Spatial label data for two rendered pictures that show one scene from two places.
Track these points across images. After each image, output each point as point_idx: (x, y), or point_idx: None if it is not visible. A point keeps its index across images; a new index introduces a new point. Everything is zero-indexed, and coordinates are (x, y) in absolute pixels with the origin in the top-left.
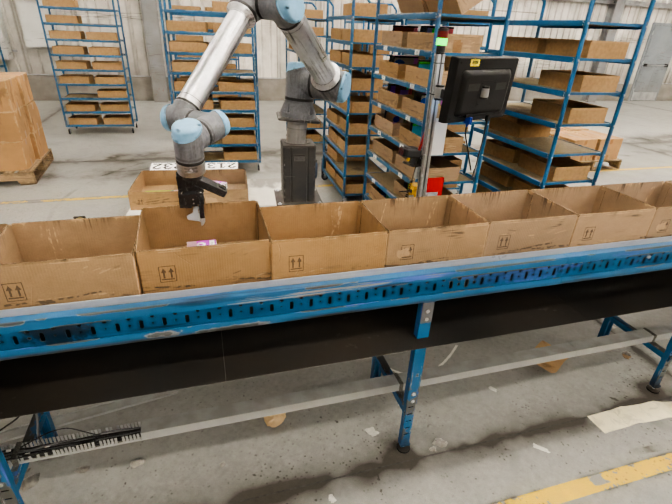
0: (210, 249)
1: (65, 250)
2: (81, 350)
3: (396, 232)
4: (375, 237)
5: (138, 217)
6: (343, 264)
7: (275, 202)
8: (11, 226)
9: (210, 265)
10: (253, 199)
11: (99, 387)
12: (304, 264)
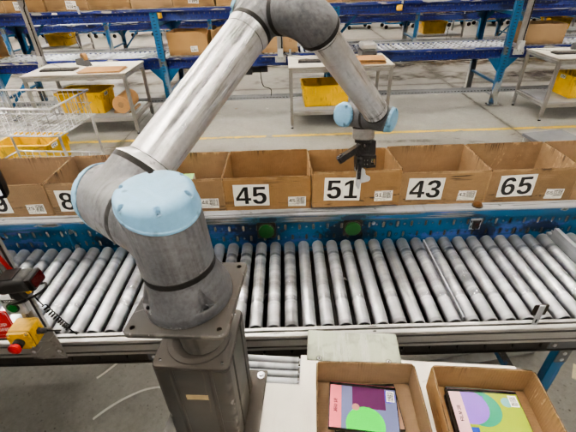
0: (344, 151)
1: (455, 192)
2: (430, 232)
3: (223, 153)
4: (238, 154)
5: (405, 174)
6: (261, 170)
7: (266, 393)
8: (490, 171)
9: (344, 162)
10: (305, 415)
11: None
12: (286, 166)
